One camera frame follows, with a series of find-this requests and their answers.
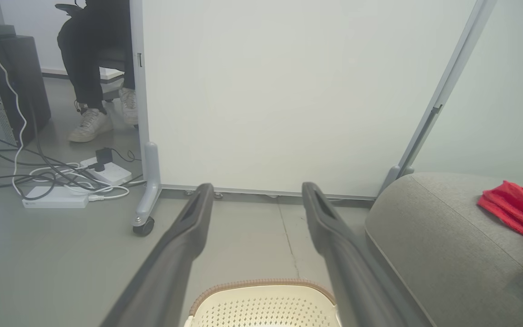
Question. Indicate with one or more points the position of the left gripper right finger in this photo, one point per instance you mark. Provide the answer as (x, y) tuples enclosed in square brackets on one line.
[(352, 272)]

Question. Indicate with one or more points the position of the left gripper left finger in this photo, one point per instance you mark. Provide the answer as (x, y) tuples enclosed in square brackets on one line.
[(170, 263)]

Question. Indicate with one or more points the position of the red garment with white stripes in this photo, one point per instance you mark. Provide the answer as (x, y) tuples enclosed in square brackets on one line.
[(515, 206)]

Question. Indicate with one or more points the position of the grey fabric sofa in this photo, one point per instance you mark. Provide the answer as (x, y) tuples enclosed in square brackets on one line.
[(443, 240)]

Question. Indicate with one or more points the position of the black caster wheel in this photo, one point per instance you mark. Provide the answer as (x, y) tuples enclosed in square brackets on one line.
[(144, 227)]

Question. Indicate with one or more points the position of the grey partition leg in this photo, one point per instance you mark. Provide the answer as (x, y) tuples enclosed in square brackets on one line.
[(151, 181)]

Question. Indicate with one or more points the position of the cream perforated laundry basket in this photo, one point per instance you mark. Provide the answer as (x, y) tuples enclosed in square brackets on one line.
[(261, 304)]

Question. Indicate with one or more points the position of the grey partition foot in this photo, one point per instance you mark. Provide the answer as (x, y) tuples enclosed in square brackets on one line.
[(389, 179), (409, 171)]

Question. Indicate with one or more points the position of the white square power strip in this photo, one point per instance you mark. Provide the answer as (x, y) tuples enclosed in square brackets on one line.
[(114, 173)]

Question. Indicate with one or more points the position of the black power adapter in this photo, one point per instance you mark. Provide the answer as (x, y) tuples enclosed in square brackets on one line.
[(103, 156)]

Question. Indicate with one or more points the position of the white long power strip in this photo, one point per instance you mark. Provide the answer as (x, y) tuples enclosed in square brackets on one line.
[(55, 200)]

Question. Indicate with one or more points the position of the white sneaker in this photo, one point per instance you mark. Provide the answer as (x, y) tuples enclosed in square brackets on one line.
[(129, 106), (90, 126)]

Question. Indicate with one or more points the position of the large white partition panel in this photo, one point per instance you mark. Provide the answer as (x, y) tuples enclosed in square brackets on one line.
[(288, 91)]

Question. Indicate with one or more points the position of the person's legs black trousers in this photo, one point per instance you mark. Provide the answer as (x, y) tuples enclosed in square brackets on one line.
[(84, 50)]

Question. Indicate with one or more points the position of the black computer tower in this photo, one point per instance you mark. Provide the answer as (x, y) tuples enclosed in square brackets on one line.
[(16, 91)]

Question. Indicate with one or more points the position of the narrow white partition panel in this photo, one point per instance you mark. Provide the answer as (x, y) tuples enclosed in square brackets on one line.
[(506, 91)]

